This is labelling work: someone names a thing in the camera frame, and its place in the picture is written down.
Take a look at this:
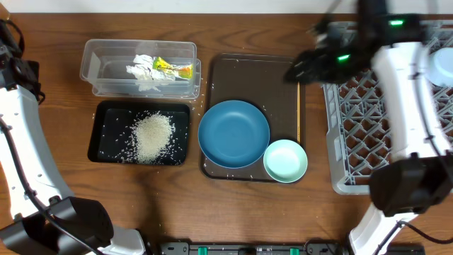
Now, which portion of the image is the wooden chopstick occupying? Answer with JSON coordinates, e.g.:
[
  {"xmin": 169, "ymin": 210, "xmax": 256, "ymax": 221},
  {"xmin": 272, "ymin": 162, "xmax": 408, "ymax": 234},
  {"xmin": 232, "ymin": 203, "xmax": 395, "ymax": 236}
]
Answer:
[{"xmin": 297, "ymin": 83, "xmax": 301, "ymax": 144}]

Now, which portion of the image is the light blue bowl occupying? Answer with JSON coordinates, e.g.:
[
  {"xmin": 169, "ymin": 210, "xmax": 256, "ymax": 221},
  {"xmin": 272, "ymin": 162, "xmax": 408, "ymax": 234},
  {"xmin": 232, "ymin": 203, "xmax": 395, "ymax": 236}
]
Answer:
[{"xmin": 427, "ymin": 47, "xmax": 453, "ymax": 87}]

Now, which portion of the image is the mint green bowl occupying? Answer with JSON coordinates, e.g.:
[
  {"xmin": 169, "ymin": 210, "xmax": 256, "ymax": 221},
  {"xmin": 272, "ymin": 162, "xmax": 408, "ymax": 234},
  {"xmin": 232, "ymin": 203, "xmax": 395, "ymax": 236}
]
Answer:
[{"xmin": 263, "ymin": 140, "xmax": 308, "ymax": 183}]

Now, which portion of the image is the white tissue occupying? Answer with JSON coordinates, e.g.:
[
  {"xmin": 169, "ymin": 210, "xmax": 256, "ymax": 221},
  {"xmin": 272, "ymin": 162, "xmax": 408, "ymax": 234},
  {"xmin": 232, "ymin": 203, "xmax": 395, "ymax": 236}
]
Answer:
[
  {"xmin": 149, "ymin": 69, "xmax": 176, "ymax": 81},
  {"xmin": 126, "ymin": 55, "xmax": 154, "ymax": 91}
]

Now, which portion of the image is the dark blue plate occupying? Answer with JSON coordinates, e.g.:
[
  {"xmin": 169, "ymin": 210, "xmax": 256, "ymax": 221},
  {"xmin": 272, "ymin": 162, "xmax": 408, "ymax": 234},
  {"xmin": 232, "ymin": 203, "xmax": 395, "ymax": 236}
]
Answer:
[{"xmin": 197, "ymin": 100, "xmax": 270, "ymax": 169}]

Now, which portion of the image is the white rice pile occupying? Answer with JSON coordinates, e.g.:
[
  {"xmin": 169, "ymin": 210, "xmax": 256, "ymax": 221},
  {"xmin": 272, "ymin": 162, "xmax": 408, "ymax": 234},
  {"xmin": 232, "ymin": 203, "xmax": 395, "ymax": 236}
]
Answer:
[{"xmin": 98, "ymin": 110, "xmax": 188, "ymax": 166}]

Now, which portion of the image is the green yellow snack wrapper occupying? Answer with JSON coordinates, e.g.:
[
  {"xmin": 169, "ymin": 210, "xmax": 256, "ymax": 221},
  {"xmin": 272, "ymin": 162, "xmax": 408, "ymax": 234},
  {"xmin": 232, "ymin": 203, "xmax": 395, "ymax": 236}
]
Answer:
[{"xmin": 153, "ymin": 57, "xmax": 193, "ymax": 79}]

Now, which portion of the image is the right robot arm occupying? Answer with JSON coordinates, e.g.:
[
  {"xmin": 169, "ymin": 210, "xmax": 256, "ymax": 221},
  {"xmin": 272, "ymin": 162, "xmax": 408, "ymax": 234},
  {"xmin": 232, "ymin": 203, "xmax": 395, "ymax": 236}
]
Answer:
[{"xmin": 285, "ymin": 13, "xmax": 452, "ymax": 254}]

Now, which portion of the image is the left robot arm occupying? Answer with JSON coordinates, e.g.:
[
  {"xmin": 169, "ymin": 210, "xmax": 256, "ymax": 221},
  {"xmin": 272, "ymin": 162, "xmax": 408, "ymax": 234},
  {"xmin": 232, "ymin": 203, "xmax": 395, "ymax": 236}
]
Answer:
[{"xmin": 1, "ymin": 44, "xmax": 146, "ymax": 254}]

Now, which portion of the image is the grey dishwasher rack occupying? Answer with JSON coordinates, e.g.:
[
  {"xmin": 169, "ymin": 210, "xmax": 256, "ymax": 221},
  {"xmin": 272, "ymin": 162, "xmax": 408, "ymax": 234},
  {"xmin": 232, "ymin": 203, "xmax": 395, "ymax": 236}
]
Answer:
[{"xmin": 322, "ymin": 20, "xmax": 452, "ymax": 195}]

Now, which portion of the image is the clear plastic bin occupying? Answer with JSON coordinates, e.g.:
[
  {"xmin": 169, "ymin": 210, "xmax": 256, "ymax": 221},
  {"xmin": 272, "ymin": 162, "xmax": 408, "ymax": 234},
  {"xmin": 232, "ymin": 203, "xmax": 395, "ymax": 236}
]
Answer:
[{"xmin": 80, "ymin": 39, "xmax": 201, "ymax": 99}]

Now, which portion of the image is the black plastic tray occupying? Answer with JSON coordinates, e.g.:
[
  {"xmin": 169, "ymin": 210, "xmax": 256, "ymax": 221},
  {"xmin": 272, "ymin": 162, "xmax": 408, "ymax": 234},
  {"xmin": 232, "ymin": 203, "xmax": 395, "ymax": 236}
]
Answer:
[{"xmin": 88, "ymin": 101, "xmax": 190, "ymax": 165}]

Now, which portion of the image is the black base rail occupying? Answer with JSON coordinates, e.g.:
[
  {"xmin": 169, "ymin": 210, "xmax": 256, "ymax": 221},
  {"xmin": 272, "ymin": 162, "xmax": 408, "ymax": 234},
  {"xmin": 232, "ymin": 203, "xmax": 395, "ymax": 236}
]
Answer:
[{"xmin": 157, "ymin": 241, "xmax": 426, "ymax": 255}]

